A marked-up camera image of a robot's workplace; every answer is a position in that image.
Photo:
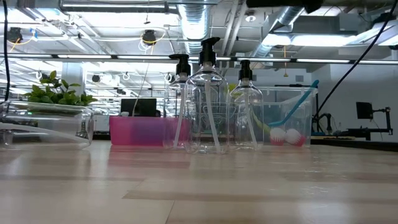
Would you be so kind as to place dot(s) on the clear plastic pump bottle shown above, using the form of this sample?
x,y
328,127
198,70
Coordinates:
x,y
207,53
183,65
245,71
84,127

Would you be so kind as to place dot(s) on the teal dish brush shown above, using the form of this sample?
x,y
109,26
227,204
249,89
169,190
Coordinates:
x,y
299,102

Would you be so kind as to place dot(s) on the yellow-green dish brush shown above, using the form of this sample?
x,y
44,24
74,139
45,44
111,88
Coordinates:
x,y
262,124

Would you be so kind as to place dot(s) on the red dish brush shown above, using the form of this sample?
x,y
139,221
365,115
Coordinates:
x,y
293,137
276,135

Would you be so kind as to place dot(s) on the background black robot arm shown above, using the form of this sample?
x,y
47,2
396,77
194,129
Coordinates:
x,y
328,124

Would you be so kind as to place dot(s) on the black monitor on arm mount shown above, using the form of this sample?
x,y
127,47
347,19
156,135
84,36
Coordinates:
x,y
363,110

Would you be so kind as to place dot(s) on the clear plastic bin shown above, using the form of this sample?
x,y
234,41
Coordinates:
x,y
306,124

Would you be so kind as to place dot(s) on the person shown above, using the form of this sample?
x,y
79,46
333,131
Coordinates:
x,y
158,113

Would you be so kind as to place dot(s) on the black background computer monitor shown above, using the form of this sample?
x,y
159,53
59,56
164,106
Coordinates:
x,y
146,107

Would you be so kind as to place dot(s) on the pink plastic tray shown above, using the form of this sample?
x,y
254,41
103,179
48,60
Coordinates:
x,y
140,130

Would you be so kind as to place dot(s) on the green plant in white pot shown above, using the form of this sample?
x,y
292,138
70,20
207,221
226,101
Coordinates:
x,y
56,93

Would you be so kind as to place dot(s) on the silver slanted ventilation duct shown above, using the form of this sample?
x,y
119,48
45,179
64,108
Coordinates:
x,y
280,25

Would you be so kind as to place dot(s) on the silver ribbed ventilation duct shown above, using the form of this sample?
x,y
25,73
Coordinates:
x,y
194,25

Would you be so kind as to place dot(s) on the black aluminium table frame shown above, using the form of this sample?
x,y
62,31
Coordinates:
x,y
373,145

